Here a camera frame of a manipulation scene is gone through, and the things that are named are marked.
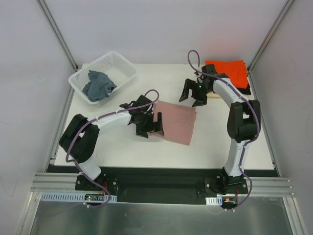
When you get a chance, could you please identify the pink t shirt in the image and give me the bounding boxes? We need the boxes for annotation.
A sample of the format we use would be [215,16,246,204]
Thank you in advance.
[149,101,197,145]

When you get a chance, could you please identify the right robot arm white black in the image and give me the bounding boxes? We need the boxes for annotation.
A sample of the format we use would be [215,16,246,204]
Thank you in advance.
[179,65,261,195]

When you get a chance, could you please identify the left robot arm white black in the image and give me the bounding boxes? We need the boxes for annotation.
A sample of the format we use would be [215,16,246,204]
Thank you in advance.
[59,95,164,190]

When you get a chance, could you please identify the beige folded t shirt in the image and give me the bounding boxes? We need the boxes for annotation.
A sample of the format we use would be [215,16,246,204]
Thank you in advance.
[207,92,252,100]

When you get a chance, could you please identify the orange folded t shirt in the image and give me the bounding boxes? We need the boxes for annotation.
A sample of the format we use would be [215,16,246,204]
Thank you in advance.
[205,60,248,89]

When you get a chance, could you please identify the black folded t shirt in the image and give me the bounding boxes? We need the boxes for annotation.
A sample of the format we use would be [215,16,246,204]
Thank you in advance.
[237,76,252,95]

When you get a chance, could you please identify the blue grey t shirt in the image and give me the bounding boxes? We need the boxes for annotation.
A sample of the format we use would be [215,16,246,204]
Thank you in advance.
[82,70,117,102]

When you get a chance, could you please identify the white plastic laundry basket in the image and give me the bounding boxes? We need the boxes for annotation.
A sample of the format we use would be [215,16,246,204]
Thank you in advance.
[68,51,137,107]

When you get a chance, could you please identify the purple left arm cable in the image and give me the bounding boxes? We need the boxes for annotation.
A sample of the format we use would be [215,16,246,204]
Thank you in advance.
[65,89,161,209]

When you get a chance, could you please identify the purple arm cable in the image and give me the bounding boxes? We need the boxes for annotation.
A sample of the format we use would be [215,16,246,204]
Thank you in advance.
[187,50,260,211]
[65,89,161,209]

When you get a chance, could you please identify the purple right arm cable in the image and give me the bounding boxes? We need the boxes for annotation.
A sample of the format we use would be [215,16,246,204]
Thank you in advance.
[187,50,260,211]

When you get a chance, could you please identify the right white cable duct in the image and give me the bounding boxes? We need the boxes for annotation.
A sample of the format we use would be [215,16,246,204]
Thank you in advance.
[205,195,238,206]

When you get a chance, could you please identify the white cable duct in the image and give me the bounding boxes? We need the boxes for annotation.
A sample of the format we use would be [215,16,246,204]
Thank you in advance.
[41,192,117,203]
[205,195,238,206]

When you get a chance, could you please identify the aluminium rail profile front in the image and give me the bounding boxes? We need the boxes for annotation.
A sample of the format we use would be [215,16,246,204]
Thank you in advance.
[31,172,295,197]

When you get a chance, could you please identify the left white cable duct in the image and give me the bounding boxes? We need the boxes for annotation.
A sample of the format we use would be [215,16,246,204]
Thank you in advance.
[41,192,117,203]

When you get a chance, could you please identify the right aluminium frame post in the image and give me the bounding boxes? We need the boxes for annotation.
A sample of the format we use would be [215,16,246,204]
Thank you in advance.
[247,0,295,73]

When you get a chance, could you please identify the aluminium frame post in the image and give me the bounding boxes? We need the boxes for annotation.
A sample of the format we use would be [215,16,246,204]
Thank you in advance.
[247,0,295,73]
[36,0,79,71]

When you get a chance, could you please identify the left aluminium frame post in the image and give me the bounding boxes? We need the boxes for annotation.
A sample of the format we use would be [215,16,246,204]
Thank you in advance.
[36,0,79,71]

